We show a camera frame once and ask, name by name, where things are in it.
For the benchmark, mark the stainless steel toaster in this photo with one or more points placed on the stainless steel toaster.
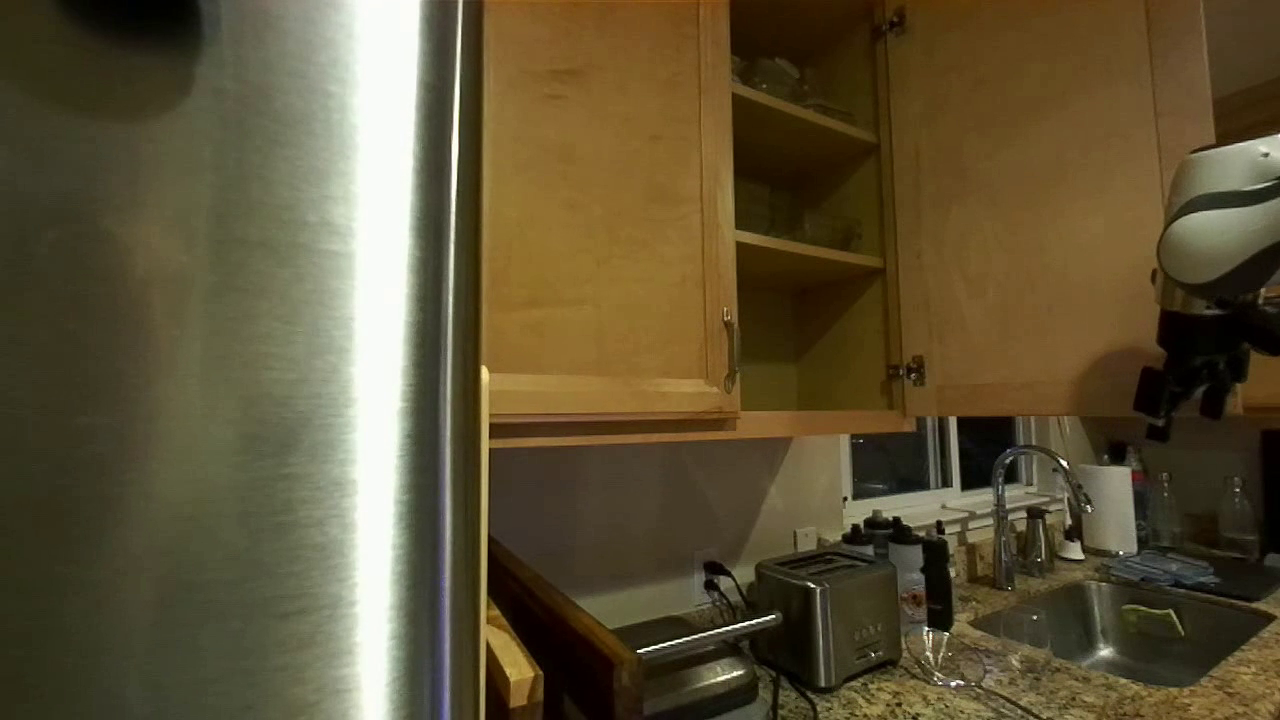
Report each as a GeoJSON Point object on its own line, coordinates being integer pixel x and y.
{"type": "Point", "coordinates": [824, 621]}

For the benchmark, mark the wooden overhead cabinet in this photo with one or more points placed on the wooden overhead cabinet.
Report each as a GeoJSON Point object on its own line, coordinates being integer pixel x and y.
{"type": "Point", "coordinates": [803, 434]}

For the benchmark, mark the light wooden cutting board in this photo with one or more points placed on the light wooden cutting board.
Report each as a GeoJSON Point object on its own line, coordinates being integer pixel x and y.
{"type": "Point", "coordinates": [512, 664]}

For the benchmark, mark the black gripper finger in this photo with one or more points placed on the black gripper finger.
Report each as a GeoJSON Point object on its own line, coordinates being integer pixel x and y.
{"type": "Point", "coordinates": [1227, 389]}
{"type": "Point", "coordinates": [1156, 405]}

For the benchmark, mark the dark bottle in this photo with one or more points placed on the dark bottle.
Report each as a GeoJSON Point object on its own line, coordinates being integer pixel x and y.
{"type": "Point", "coordinates": [942, 583]}

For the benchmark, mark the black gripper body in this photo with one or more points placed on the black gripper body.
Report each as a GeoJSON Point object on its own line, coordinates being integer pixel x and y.
{"type": "Point", "coordinates": [1205, 343]}

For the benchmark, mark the dark wooden cutting board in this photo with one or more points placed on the dark wooden cutting board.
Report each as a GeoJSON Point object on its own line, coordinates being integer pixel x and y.
{"type": "Point", "coordinates": [562, 624]}

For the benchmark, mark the stainless steel fridge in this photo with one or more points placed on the stainless steel fridge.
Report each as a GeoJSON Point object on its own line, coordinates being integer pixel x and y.
{"type": "Point", "coordinates": [240, 362]}

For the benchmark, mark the clear glass bottle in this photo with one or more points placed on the clear glass bottle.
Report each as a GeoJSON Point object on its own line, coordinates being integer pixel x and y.
{"type": "Point", "coordinates": [1167, 512]}
{"type": "Point", "coordinates": [1242, 512]}

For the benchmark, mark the white paper towel roll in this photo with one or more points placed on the white paper towel roll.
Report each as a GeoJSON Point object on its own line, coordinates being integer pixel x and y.
{"type": "Point", "coordinates": [1111, 512]}

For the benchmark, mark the kitchen window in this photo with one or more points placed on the kitchen window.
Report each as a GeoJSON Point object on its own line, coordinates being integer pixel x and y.
{"type": "Point", "coordinates": [895, 464]}

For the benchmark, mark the metal cabinet door hinge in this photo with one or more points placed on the metal cabinet door hinge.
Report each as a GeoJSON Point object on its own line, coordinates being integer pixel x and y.
{"type": "Point", "coordinates": [891, 22]}
{"type": "Point", "coordinates": [910, 373]}

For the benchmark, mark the white wall outlet plate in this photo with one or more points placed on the white wall outlet plate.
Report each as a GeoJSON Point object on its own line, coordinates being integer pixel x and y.
{"type": "Point", "coordinates": [807, 537]}

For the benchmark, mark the glass dishes row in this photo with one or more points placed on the glass dishes row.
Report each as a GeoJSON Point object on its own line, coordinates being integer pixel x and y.
{"type": "Point", "coordinates": [782, 79]}

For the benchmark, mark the yellow green sponge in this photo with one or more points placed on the yellow green sponge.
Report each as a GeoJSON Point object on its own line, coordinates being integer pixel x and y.
{"type": "Point", "coordinates": [1156, 621]}

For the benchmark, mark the grey blue dish cloth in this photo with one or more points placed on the grey blue dish cloth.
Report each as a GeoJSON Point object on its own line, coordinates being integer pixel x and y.
{"type": "Point", "coordinates": [1162, 568]}

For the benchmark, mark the small soap dispenser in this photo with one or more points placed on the small soap dispenser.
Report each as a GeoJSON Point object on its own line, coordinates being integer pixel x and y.
{"type": "Point", "coordinates": [1074, 547]}

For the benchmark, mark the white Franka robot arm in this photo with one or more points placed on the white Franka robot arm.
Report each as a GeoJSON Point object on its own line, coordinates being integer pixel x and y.
{"type": "Point", "coordinates": [1221, 224]}

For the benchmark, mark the chrome kitchen faucet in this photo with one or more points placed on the chrome kitchen faucet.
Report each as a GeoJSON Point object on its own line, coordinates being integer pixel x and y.
{"type": "Point", "coordinates": [1003, 532]}

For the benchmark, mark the steel toaster oven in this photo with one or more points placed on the steel toaster oven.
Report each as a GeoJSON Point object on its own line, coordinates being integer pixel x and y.
{"type": "Point", "coordinates": [693, 664]}

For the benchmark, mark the stainless steel sink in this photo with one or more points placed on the stainless steel sink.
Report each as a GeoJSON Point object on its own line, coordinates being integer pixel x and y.
{"type": "Point", "coordinates": [1064, 643]}

